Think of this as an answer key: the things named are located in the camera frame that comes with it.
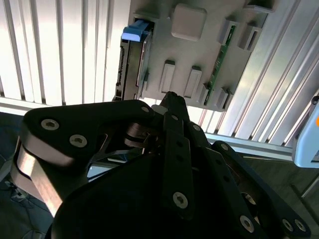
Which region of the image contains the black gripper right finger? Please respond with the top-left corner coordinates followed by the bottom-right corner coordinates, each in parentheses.
top-left (174, 93), bottom-right (312, 239)

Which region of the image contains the hard disk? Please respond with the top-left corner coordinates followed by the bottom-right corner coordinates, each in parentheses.
top-left (112, 19), bottom-right (154, 102)

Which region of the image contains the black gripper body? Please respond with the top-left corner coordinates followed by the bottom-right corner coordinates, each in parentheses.
top-left (49, 151), bottom-right (287, 239)

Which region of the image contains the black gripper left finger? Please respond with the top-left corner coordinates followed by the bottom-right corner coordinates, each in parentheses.
top-left (9, 91), bottom-right (195, 220)

